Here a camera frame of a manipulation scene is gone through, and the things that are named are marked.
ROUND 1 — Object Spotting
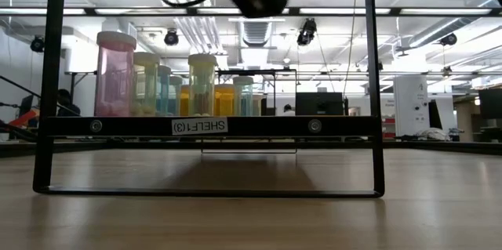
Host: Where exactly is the silver ventilation duct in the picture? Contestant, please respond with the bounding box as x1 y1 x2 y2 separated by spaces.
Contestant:
231 0 286 47

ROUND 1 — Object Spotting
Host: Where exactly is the blue medicine bottle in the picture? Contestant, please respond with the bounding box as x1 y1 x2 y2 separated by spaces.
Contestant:
156 64 173 117
169 75 184 117

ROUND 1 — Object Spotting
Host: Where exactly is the thin black tether cable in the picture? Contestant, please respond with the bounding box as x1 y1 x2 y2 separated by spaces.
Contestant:
0 75 82 117

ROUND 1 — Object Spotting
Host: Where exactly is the tan background cabinet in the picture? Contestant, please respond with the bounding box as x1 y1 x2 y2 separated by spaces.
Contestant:
453 95 482 143

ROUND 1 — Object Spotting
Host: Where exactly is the black background monitor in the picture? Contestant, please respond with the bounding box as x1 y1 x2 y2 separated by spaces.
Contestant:
478 88 502 120
295 92 344 117

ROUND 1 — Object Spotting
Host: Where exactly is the black hanging camera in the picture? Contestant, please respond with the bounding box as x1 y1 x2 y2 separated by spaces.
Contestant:
296 17 318 47
438 32 458 47
163 29 180 47
29 34 47 53

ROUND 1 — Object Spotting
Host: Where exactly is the yellow-green medicine bottle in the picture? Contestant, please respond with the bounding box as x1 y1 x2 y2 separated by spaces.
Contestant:
187 53 218 118
132 52 162 118

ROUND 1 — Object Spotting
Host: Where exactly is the wooden shelf with black frame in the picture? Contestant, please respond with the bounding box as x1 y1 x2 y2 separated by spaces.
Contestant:
33 0 385 199

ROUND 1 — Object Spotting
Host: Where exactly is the teal medicine bottle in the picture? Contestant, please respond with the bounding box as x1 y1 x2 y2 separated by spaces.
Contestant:
232 76 255 117

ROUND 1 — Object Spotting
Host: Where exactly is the black aluminium table frame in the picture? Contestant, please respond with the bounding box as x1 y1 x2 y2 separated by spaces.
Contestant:
0 139 502 158

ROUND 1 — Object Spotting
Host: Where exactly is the white pillar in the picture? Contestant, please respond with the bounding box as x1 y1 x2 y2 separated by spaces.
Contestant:
393 75 429 137

